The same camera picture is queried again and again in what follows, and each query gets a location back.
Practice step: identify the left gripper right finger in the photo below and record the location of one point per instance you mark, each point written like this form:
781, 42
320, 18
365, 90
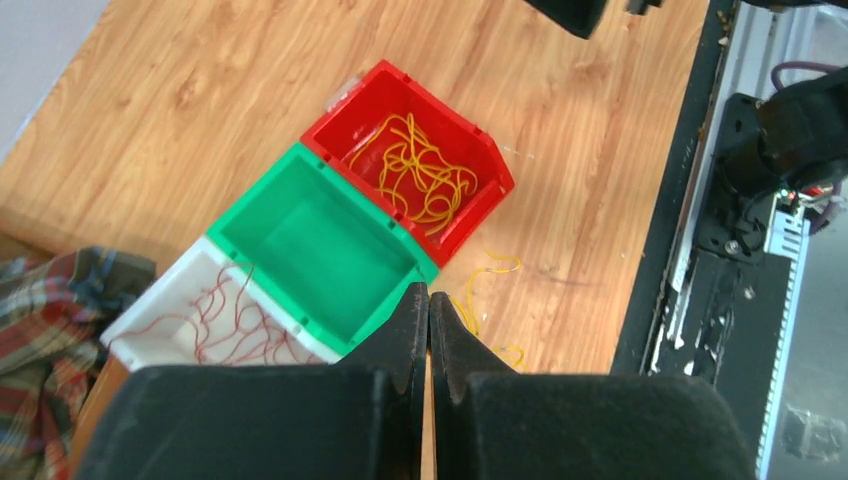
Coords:
492, 422

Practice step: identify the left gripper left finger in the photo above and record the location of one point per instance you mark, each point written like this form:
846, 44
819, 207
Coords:
360, 418

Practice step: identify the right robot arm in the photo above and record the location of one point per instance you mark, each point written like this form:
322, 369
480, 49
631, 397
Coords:
767, 119

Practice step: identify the green plastic bin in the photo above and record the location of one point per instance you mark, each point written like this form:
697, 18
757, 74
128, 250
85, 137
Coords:
330, 258

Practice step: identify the white plastic bin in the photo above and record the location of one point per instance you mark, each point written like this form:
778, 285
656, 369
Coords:
208, 309

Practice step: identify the wooden tray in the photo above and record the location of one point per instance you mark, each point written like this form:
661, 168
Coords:
109, 381

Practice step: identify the red plastic bin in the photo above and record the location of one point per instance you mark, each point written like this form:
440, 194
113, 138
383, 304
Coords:
422, 163

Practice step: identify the plaid shirt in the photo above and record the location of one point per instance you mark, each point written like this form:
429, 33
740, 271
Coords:
52, 315

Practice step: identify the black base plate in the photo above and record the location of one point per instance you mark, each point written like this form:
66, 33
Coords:
696, 265

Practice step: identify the aluminium frame rail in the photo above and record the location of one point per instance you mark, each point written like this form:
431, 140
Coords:
772, 334

